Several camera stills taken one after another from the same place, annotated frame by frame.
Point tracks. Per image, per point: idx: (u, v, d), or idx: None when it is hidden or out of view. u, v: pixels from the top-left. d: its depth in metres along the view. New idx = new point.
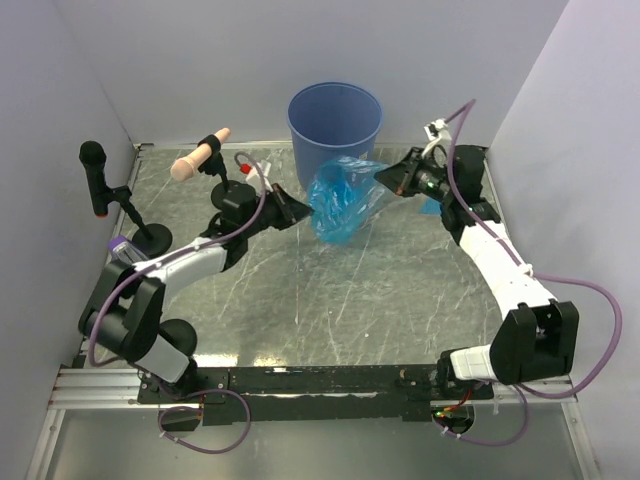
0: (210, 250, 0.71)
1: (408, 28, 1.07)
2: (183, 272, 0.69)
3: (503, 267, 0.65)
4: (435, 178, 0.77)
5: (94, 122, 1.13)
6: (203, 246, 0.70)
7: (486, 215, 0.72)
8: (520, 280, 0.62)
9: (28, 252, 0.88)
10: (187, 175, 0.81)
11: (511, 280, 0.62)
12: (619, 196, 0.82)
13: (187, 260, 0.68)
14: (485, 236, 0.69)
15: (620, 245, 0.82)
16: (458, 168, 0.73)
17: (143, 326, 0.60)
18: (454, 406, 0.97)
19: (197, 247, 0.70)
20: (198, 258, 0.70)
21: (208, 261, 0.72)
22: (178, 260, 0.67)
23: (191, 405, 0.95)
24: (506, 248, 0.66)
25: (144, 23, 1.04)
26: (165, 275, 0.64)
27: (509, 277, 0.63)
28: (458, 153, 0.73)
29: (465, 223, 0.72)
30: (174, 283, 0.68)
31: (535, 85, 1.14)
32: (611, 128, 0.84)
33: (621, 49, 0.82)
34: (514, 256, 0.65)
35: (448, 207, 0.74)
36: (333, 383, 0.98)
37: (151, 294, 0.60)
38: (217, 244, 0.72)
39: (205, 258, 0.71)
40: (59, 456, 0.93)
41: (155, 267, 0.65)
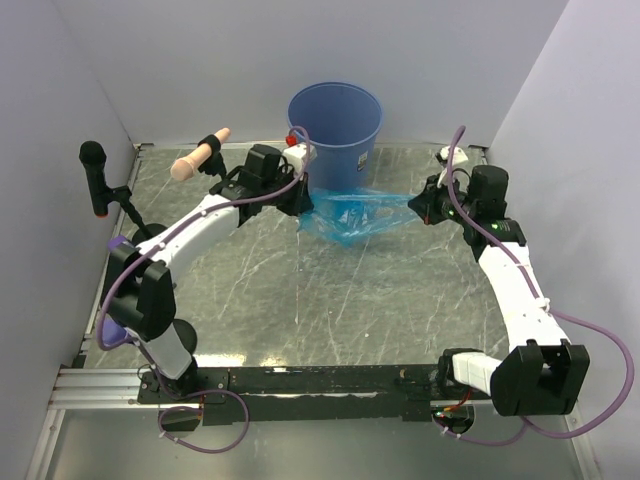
0: (220, 212, 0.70)
1: (408, 28, 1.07)
2: (196, 242, 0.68)
3: (518, 297, 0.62)
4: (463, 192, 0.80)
5: (94, 122, 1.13)
6: (209, 212, 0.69)
7: (511, 234, 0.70)
8: (534, 314, 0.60)
9: (29, 251, 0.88)
10: (187, 175, 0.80)
11: (525, 313, 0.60)
12: (622, 197, 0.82)
13: (195, 230, 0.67)
14: (506, 261, 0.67)
15: (622, 246, 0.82)
16: (479, 181, 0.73)
17: (156, 304, 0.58)
18: (455, 406, 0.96)
19: (204, 213, 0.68)
20: (205, 224, 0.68)
21: (221, 223, 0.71)
22: (185, 231, 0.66)
23: (191, 405, 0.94)
24: (527, 280, 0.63)
25: (145, 24, 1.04)
26: (170, 255, 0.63)
27: (523, 308, 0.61)
28: (481, 170, 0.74)
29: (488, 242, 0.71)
30: (189, 254, 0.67)
31: (535, 86, 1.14)
32: (613, 128, 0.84)
33: (623, 49, 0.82)
34: (533, 288, 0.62)
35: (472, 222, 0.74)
36: (333, 383, 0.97)
37: (156, 280, 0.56)
38: (228, 206, 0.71)
39: (215, 222, 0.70)
40: (59, 456, 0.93)
41: (160, 248, 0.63)
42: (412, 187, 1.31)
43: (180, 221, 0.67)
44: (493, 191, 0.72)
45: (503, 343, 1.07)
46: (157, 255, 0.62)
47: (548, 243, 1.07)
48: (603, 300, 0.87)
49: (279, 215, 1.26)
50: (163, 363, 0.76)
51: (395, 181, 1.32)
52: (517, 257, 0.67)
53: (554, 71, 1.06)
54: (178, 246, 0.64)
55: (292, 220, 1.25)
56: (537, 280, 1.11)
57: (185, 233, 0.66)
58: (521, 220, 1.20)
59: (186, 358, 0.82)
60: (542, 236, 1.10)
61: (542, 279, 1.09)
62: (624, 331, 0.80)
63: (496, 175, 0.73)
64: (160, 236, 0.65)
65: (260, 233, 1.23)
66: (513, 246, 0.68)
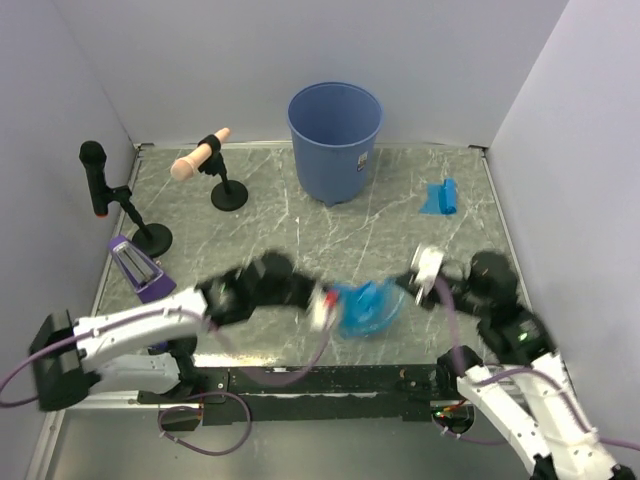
0: (179, 321, 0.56)
1: (408, 27, 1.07)
2: (143, 339, 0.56)
3: (564, 426, 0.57)
4: (459, 286, 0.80)
5: (93, 121, 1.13)
6: (172, 313, 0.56)
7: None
8: (585, 451, 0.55)
9: (29, 250, 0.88)
10: (187, 174, 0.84)
11: (575, 450, 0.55)
12: (623, 196, 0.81)
13: (140, 330, 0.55)
14: (544, 386, 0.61)
15: (621, 244, 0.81)
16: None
17: (47, 396, 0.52)
18: (454, 406, 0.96)
19: (165, 312, 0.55)
20: (163, 326, 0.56)
21: (186, 329, 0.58)
22: (133, 324, 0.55)
23: (191, 405, 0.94)
24: (574, 411, 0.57)
25: (144, 24, 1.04)
26: (98, 349, 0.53)
27: (571, 443, 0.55)
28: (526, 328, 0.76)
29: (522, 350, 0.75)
30: (133, 346, 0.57)
31: (533, 88, 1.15)
32: (614, 125, 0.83)
33: (622, 48, 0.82)
34: (580, 419, 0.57)
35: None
36: (333, 383, 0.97)
37: (63, 372, 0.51)
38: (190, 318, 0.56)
39: (175, 326, 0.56)
40: (60, 456, 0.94)
41: (89, 336, 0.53)
42: (412, 187, 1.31)
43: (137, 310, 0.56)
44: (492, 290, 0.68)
45: None
46: (83, 342, 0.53)
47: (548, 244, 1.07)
48: (600, 301, 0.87)
49: (279, 215, 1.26)
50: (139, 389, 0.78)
51: (395, 181, 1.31)
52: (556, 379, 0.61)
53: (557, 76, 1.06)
54: (112, 342, 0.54)
55: (293, 220, 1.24)
56: (539, 281, 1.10)
57: (134, 326, 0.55)
58: (521, 221, 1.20)
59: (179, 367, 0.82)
60: (542, 236, 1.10)
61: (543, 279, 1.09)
62: (620, 332, 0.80)
63: (490, 272, 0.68)
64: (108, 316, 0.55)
65: (259, 233, 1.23)
66: (548, 364, 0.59)
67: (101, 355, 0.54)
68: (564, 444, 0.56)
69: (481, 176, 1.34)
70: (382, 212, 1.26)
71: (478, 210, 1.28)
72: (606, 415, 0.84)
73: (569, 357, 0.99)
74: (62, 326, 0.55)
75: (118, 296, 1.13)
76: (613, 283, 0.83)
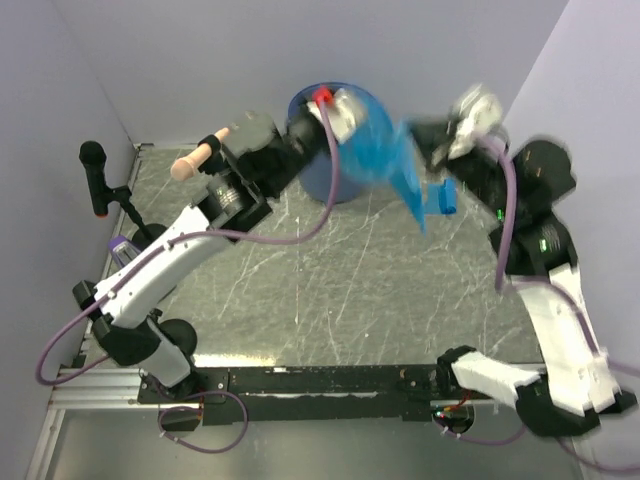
0: (187, 245, 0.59)
1: (408, 27, 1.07)
2: (157, 279, 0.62)
3: (571, 346, 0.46)
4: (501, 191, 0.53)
5: (93, 121, 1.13)
6: (174, 246, 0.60)
7: (561, 255, 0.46)
8: (589, 374, 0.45)
9: (29, 250, 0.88)
10: (187, 174, 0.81)
11: (579, 375, 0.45)
12: (624, 193, 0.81)
13: (150, 272, 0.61)
14: (556, 303, 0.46)
15: (625, 238, 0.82)
16: (535, 183, 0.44)
17: (117, 351, 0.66)
18: (454, 406, 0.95)
19: (166, 247, 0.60)
20: (166, 260, 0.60)
21: (194, 253, 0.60)
22: (139, 271, 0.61)
23: (191, 405, 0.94)
24: (588, 334, 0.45)
25: (144, 24, 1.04)
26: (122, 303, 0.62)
27: (576, 366, 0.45)
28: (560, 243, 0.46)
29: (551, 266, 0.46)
30: (155, 290, 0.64)
31: (532, 87, 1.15)
32: (611, 123, 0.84)
33: (617, 46, 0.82)
34: (592, 343, 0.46)
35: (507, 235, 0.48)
36: (333, 383, 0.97)
37: (107, 332, 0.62)
38: (196, 240, 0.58)
39: (180, 254, 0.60)
40: (60, 456, 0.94)
41: (111, 296, 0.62)
42: None
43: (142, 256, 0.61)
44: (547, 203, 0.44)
45: (503, 343, 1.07)
46: (107, 304, 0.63)
47: None
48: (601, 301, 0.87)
49: (279, 215, 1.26)
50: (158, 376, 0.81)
51: None
52: (571, 295, 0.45)
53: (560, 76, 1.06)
54: (130, 294, 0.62)
55: (292, 220, 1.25)
56: None
57: (141, 274, 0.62)
58: None
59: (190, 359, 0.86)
60: None
61: None
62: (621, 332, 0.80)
63: (561, 170, 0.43)
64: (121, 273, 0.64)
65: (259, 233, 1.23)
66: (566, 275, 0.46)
67: (127, 308, 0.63)
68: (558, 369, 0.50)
69: None
70: (383, 211, 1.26)
71: (478, 210, 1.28)
72: None
73: None
74: (86, 297, 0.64)
75: None
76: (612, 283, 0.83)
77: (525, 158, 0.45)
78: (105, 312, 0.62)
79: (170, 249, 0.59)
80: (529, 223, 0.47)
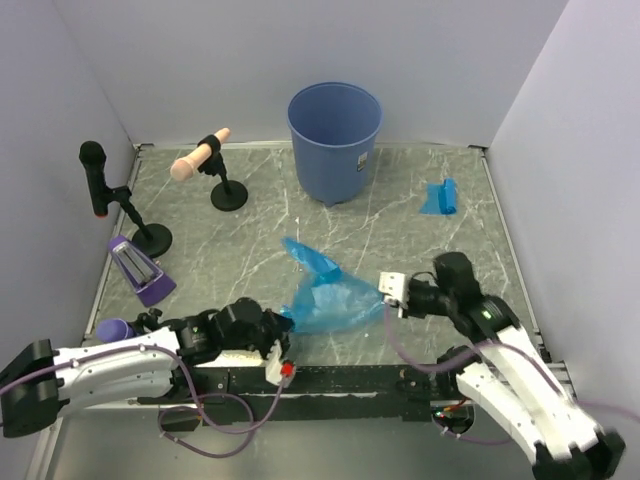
0: (156, 355, 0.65)
1: (408, 27, 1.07)
2: (114, 374, 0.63)
3: (540, 391, 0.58)
4: (432, 293, 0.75)
5: (93, 122, 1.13)
6: (149, 349, 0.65)
7: (502, 319, 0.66)
8: (564, 410, 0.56)
9: (29, 250, 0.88)
10: (187, 174, 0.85)
11: (554, 413, 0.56)
12: (621, 198, 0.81)
13: (116, 363, 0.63)
14: (509, 353, 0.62)
15: (619, 244, 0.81)
16: (447, 272, 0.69)
17: (23, 418, 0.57)
18: (454, 406, 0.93)
19: (142, 349, 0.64)
20: (138, 361, 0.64)
21: (156, 365, 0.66)
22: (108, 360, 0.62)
23: (190, 405, 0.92)
24: (543, 373, 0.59)
25: (143, 24, 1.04)
26: (75, 379, 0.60)
27: (549, 407, 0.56)
28: (442, 260, 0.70)
29: (480, 322, 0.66)
30: (104, 379, 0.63)
31: (532, 88, 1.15)
32: (612, 127, 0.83)
33: (619, 49, 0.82)
34: (552, 382, 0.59)
35: (459, 313, 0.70)
36: (333, 383, 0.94)
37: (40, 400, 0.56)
38: (165, 354, 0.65)
39: (150, 361, 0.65)
40: (60, 456, 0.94)
41: (69, 366, 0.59)
42: (412, 187, 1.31)
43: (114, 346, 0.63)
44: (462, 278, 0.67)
45: None
46: (62, 371, 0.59)
47: (548, 244, 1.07)
48: (598, 301, 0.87)
49: (279, 215, 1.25)
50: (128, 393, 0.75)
51: (395, 181, 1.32)
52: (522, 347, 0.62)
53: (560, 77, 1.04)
54: (90, 372, 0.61)
55: (292, 220, 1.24)
56: (539, 281, 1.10)
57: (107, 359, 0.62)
58: (521, 221, 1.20)
59: (173, 372, 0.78)
60: (542, 236, 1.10)
61: (542, 279, 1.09)
62: (619, 332, 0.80)
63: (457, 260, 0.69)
64: (86, 349, 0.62)
65: (260, 233, 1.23)
66: (509, 335, 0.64)
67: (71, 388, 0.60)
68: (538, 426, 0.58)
69: (481, 176, 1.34)
70: (382, 211, 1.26)
71: (478, 210, 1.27)
72: (605, 416, 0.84)
73: (568, 357, 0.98)
74: (44, 354, 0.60)
75: (118, 296, 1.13)
76: (611, 282, 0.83)
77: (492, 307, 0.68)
78: (57, 377, 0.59)
79: (146, 352, 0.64)
80: (472, 300, 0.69)
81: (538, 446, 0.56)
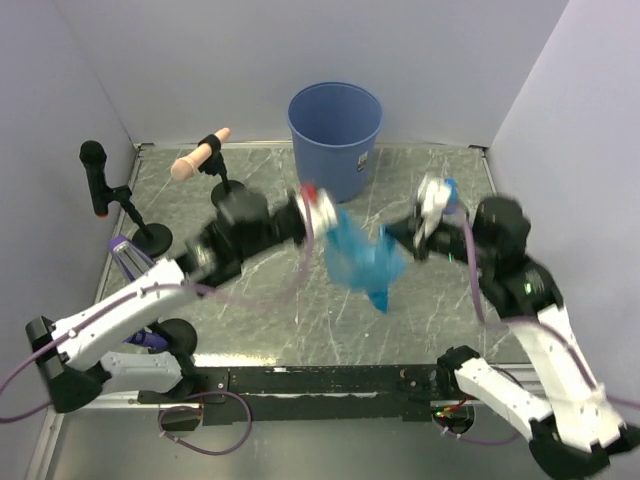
0: (162, 292, 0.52)
1: (408, 27, 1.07)
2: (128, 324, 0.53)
3: (571, 382, 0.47)
4: (451, 233, 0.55)
5: (93, 121, 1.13)
6: (147, 291, 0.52)
7: (545, 295, 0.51)
8: (590, 409, 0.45)
9: (29, 250, 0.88)
10: (187, 174, 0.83)
11: (580, 409, 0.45)
12: (622, 198, 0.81)
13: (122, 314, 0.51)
14: (548, 341, 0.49)
15: (620, 245, 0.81)
16: (497, 231, 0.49)
17: (58, 394, 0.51)
18: (455, 406, 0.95)
19: (139, 293, 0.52)
20: (144, 305, 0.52)
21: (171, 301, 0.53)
22: (110, 314, 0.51)
23: (190, 405, 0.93)
24: (579, 363, 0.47)
25: (144, 24, 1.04)
26: (82, 345, 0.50)
27: (575, 401, 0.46)
28: (484, 204, 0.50)
29: (523, 302, 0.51)
30: (120, 332, 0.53)
31: (533, 88, 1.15)
32: (613, 128, 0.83)
33: (621, 50, 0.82)
34: (586, 374, 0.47)
35: (493, 281, 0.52)
36: (333, 383, 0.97)
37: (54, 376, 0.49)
38: (175, 286, 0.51)
39: (158, 301, 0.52)
40: (60, 456, 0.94)
41: (70, 335, 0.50)
42: (412, 187, 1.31)
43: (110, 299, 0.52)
44: (513, 242, 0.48)
45: (503, 343, 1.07)
46: (64, 343, 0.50)
47: (549, 244, 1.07)
48: (599, 300, 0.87)
49: None
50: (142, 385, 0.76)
51: (395, 181, 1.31)
52: (563, 333, 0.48)
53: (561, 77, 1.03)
54: (93, 336, 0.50)
55: None
56: None
57: (110, 314, 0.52)
58: None
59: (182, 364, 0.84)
60: (542, 236, 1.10)
61: None
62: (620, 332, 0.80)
63: (513, 215, 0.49)
64: (84, 313, 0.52)
65: None
66: (549, 313, 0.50)
67: (84, 355, 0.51)
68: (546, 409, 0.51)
69: (481, 176, 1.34)
70: (383, 211, 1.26)
71: None
72: None
73: None
74: (41, 333, 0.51)
75: None
76: (612, 282, 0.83)
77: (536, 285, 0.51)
78: (60, 353, 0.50)
79: (143, 295, 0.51)
80: (512, 266, 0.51)
81: (532, 424, 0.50)
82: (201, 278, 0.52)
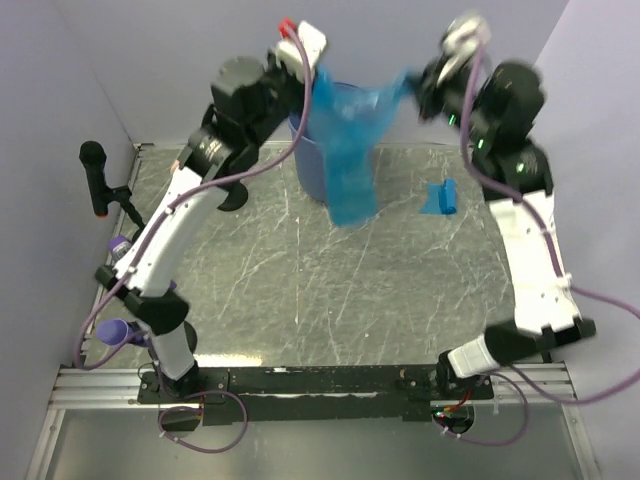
0: (191, 201, 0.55)
1: (408, 27, 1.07)
2: (176, 242, 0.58)
3: (539, 268, 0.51)
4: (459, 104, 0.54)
5: (93, 121, 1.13)
6: (175, 208, 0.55)
7: (535, 179, 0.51)
8: (552, 296, 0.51)
9: (29, 249, 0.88)
10: None
11: (543, 293, 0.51)
12: (623, 196, 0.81)
13: (167, 235, 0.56)
14: (528, 224, 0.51)
15: (621, 243, 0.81)
16: (507, 100, 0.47)
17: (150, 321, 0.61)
18: (454, 406, 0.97)
19: (169, 212, 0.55)
20: (178, 222, 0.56)
21: (202, 206, 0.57)
22: (154, 242, 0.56)
23: (191, 405, 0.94)
24: (553, 256, 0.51)
25: (144, 24, 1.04)
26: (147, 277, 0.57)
27: (541, 286, 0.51)
28: (505, 74, 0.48)
29: (509, 180, 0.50)
30: (175, 252, 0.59)
31: None
32: (613, 127, 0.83)
33: (623, 49, 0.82)
34: (557, 263, 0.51)
35: (486, 156, 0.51)
36: (333, 383, 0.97)
37: (137, 307, 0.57)
38: (202, 192, 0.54)
39: (189, 212, 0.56)
40: (60, 456, 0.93)
41: (131, 273, 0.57)
42: (412, 187, 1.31)
43: (147, 230, 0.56)
44: (521, 113, 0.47)
45: None
46: (131, 279, 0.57)
47: None
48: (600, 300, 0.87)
49: (279, 215, 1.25)
50: (167, 361, 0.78)
51: (395, 181, 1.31)
52: (543, 218, 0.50)
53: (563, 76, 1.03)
54: (150, 265, 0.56)
55: (293, 220, 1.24)
56: None
57: (153, 244, 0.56)
58: None
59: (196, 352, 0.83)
60: None
61: None
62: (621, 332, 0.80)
63: (526, 84, 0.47)
64: (134, 248, 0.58)
65: (260, 233, 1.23)
66: (534, 197, 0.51)
67: (151, 283, 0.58)
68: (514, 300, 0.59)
69: None
70: (383, 211, 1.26)
71: (478, 211, 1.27)
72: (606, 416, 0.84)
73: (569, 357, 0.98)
74: (106, 278, 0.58)
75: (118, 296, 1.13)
76: (613, 282, 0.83)
77: (529, 169, 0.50)
78: (131, 288, 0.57)
79: (172, 212, 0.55)
80: (514, 144, 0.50)
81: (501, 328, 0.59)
82: (218, 171, 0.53)
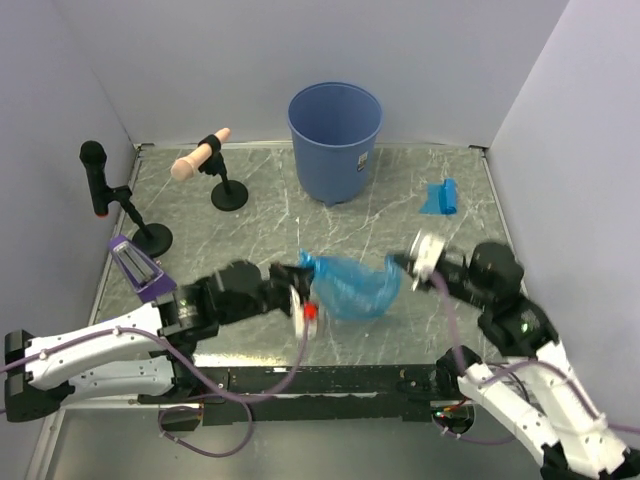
0: (134, 336, 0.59)
1: (408, 28, 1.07)
2: (95, 359, 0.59)
3: (574, 412, 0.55)
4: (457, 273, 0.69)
5: (94, 121, 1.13)
6: (124, 332, 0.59)
7: (541, 332, 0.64)
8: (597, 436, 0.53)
9: (30, 249, 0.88)
10: (187, 174, 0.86)
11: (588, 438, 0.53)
12: (622, 196, 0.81)
13: (95, 348, 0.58)
14: (550, 376, 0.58)
15: (619, 244, 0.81)
16: (493, 277, 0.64)
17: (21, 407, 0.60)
18: (454, 406, 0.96)
19: (115, 333, 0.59)
20: (114, 345, 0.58)
21: (139, 346, 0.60)
22: (81, 345, 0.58)
23: (191, 405, 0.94)
24: (581, 399, 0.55)
25: (144, 24, 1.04)
26: (45, 370, 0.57)
27: (586, 430, 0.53)
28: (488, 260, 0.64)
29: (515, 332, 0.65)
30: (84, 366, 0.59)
31: (533, 88, 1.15)
32: (613, 129, 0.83)
33: (622, 51, 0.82)
34: (589, 405, 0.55)
35: (493, 323, 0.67)
36: (333, 383, 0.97)
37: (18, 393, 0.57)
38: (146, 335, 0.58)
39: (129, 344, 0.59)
40: (60, 456, 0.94)
41: (38, 359, 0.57)
42: (412, 187, 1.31)
43: (89, 331, 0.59)
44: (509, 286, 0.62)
45: None
46: (31, 364, 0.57)
47: (548, 243, 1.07)
48: (598, 300, 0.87)
49: (279, 215, 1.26)
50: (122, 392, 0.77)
51: (395, 181, 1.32)
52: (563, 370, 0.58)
53: (560, 76, 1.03)
54: (60, 363, 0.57)
55: (293, 220, 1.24)
56: (539, 280, 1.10)
57: (81, 345, 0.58)
58: (521, 221, 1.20)
59: (175, 370, 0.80)
60: (542, 236, 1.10)
61: (542, 279, 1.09)
62: (620, 333, 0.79)
63: (507, 264, 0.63)
64: (60, 339, 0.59)
65: (260, 233, 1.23)
66: (547, 351, 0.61)
67: (44, 379, 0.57)
68: (591, 413, 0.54)
69: (481, 176, 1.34)
70: (383, 211, 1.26)
71: (478, 210, 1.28)
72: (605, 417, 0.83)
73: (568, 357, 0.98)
74: (17, 345, 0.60)
75: (118, 296, 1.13)
76: (611, 282, 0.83)
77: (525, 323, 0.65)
78: (26, 370, 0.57)
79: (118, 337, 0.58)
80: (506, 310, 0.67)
81: (546, 449, 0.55)
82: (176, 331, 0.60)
